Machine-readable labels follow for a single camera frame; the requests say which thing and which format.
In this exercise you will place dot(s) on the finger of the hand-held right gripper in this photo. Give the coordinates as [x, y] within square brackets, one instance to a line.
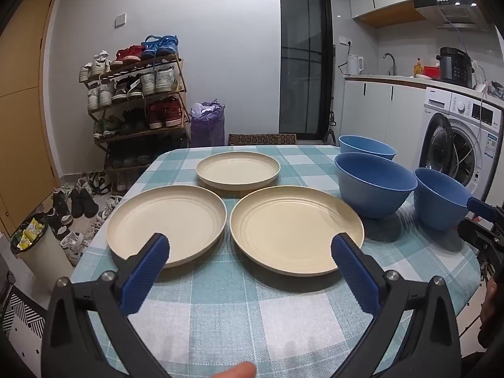
[474, 233]
[480, 208]

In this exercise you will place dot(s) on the teal checked tablecloth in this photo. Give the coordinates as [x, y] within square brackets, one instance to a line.
[252, 323]

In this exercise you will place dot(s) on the chrome faucet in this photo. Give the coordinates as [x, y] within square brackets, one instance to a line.
[393, 67]

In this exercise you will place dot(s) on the cream round plate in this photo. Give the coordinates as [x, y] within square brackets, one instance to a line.
[165, 216]
[236, 169]
[291, 224]

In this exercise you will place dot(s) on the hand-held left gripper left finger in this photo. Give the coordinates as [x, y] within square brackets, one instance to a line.
[143, 275]

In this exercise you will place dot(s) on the white trash bin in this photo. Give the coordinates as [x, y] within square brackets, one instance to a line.
[47, 252]

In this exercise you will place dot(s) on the black pressure cooker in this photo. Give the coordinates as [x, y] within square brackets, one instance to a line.
[456, 67]

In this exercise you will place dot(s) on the upright mop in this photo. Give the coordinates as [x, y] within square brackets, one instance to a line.
[332, 126]

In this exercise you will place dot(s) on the white wall socket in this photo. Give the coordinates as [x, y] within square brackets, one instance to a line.
[345, 41]

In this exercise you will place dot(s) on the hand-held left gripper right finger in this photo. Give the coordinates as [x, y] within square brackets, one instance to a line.
[356, 275]

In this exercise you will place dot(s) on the blue plastic bowl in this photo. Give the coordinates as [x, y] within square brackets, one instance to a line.
[366, 193]
[437, 208]
[366, 147]

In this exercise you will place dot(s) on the yellow bottle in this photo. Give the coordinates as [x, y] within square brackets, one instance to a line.
[418, 69]

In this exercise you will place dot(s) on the white washing machine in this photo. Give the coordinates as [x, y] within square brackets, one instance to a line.
[464, 106]

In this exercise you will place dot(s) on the purple plastic bag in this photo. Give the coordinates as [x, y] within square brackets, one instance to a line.
[206, 126]

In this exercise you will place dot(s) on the white base cabinets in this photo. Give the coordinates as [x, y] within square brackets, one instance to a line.
[370, 106]

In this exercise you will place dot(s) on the yellow wooden door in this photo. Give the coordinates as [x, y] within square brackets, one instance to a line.
[23, 106]

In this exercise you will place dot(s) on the black framed glass door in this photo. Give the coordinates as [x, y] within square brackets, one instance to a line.
[303, 27]

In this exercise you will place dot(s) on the person's left hand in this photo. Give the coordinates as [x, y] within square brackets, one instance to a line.
[238, 371]

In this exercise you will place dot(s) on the steel range hood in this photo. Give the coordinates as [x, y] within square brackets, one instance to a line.
[460, 15]

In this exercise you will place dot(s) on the small red box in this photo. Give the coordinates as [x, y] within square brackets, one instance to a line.
[432, 71]

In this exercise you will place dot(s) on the wooden shoe rack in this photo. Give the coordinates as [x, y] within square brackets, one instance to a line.
[183, 98]

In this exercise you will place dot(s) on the shoe rack with shoes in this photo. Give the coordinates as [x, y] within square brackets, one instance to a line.
[161, 80]

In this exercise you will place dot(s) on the white light switch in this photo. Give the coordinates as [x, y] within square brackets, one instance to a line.
[120, 20]

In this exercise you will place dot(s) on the black white striped rug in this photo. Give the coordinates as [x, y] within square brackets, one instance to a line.
[23, 315]

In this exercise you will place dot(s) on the brown circle-print cardboard box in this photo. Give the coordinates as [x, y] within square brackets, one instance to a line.
[260, 139]

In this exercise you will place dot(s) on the pile of scattered shoes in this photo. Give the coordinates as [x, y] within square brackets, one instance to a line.
[84, 204]

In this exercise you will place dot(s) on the white electric kettle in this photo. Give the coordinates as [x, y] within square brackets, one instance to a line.
[354, 65]

